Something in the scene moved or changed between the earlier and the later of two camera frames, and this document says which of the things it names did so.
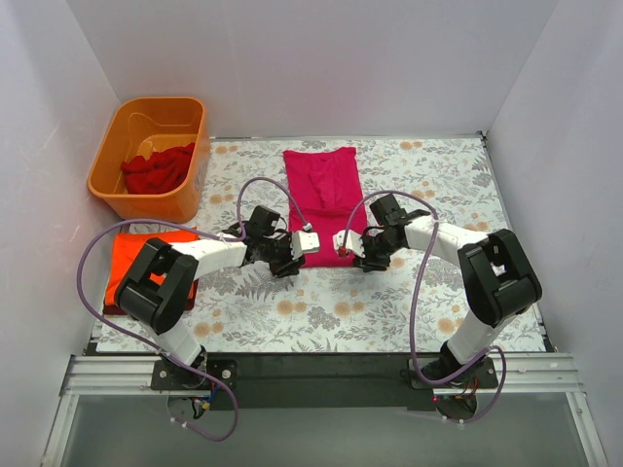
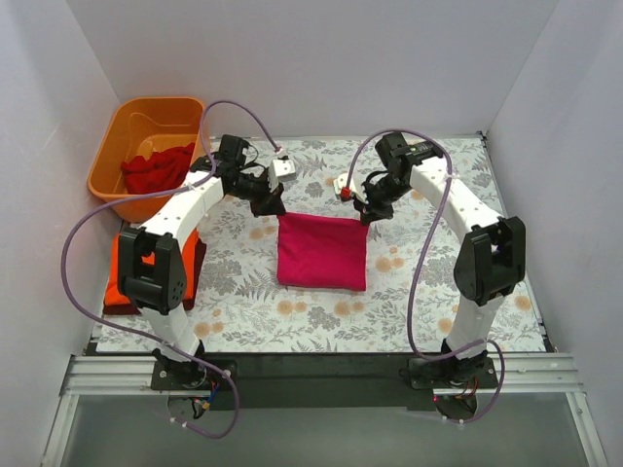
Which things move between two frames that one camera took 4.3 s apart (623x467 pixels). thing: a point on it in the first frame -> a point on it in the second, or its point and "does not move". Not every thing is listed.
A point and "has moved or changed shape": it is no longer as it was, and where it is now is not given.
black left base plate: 169,376 does not move
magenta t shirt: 327,183 has moved or changed shape
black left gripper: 283,258 -> 268,203
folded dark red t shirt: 116,309 does not move
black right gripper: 369,254 -> 375,210
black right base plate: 481,375 does not move
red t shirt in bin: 162,172 does not move
